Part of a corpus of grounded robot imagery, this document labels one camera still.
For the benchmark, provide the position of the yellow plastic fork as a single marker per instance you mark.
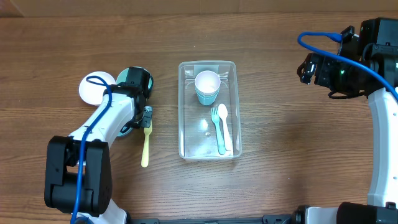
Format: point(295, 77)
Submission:
point(145, 151)

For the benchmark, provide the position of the white bowl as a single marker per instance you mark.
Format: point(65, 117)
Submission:
point(91, 91)

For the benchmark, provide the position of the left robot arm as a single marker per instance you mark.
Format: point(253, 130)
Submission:
point(78, 177)

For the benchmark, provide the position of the clear plastic container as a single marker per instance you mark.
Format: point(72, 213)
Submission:
point(196, 131)

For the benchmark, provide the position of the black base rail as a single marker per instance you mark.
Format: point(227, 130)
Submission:
point(266, 219)

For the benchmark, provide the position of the white plastic spoon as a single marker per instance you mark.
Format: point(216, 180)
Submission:
point(223, 114)

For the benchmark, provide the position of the light blue plastic cup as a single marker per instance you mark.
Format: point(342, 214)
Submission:
point(207, 99)

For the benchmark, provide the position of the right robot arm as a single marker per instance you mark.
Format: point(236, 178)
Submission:
point(369, 68)

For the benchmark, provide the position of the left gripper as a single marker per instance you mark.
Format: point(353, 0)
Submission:
point(145, 120)

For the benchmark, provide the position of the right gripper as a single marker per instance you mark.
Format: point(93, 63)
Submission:
point(324, 64)

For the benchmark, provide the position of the teal bowl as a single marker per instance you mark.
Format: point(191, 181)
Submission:
point(124, 131)
point(121, 78)

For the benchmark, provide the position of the pale green fork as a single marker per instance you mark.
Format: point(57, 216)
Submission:
point(220, 141)

